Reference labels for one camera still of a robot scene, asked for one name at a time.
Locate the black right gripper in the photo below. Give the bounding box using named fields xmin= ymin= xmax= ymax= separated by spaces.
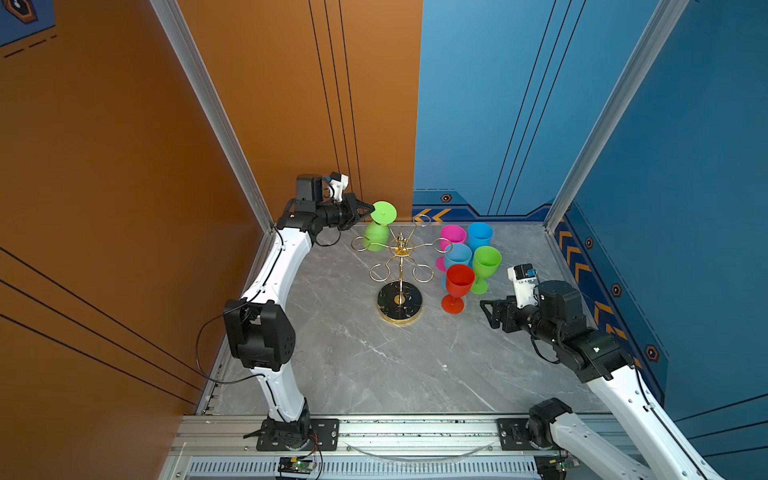
xmin=478 ymin=292 xmax=562 ymax=348

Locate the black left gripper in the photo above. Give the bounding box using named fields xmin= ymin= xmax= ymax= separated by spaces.
xmin=315 ymin=195 xmax=374 ymax=232

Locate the green wine glass back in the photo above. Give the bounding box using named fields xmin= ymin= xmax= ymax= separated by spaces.
xmin=363 ymin=201 xmax=397 ymax=252

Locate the green wine glass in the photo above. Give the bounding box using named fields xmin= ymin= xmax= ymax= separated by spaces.
xmin=470 ymin=246 xmax=502 ymax=295
xmin=363 ymin=201 xmax=397 ymax=252

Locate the red wine glass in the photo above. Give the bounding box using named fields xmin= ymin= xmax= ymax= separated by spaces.
xmin=441 ymin=264 xmax=475 ymax=315

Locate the blue wine glass front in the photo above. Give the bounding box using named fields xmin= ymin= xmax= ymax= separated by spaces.
xmin=443 ymin=243 xmax=473 ymax=271

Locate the blue wine glass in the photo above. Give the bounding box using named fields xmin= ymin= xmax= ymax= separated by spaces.
xmin=443 ymin=243 xmax=473 ymax=271
xmin=466 ymin=222 xmax=494 ymax=252

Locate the pink wine glass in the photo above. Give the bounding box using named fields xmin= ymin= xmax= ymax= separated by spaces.
xmin=439 ymin=224 xmax=467 ymax=251

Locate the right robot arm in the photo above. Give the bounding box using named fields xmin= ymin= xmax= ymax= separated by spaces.
xmin=480 ymin=281 xmax=720 ymax=479

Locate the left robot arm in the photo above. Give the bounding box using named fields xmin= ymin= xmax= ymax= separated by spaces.
xmin=219 ymin=172 xmax=374 ymax=450

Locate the gold wine glass rack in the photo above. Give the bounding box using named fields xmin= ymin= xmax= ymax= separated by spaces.
xmin=350 ymin=213 xmax=454 ymax=327

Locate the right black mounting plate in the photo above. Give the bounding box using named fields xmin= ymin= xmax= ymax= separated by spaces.
xmin=496 ymin=417 xmax=567 ymax=455

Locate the black mounting plate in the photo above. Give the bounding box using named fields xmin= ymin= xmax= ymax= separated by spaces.
xmin=256 ymin=417 xmax=340 ymax=453
xmin=496 ymin=417 xmax=567 ymax=455

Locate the right green circuit board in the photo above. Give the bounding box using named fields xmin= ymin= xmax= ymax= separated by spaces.
xmin=535 ymin=456 xmax=581 ymax=480

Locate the green circuit board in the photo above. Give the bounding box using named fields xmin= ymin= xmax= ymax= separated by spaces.
xmin=276 ymin=457 xmax=317 ymax=479
xmin=535 ymin=456 xmax=581 ymax=480

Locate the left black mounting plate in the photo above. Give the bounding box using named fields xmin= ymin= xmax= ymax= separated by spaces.
xmin=256 ymin=417 xmax=340 ymax=453

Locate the left green circuit board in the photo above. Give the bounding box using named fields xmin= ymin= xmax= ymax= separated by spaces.
xmin=276 ymin=457 xmax=317 ymax=479

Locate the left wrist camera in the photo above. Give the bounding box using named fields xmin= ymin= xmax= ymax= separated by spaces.
xmin=322 ymin=172 xmax=349 ymax=203

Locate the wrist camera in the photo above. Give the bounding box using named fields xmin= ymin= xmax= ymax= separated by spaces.
xmin=507 ymin=263 xmax=539 ymax=308
xmin=322 ymin=172 xmax=349 ymax=203

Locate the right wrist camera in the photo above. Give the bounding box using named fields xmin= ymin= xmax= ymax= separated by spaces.
xmin=507 ymin=263 xmax=539 ymax=308

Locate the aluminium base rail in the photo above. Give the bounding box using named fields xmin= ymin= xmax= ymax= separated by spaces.
xmin=157 ymin=412 xmax=688 ymax=480

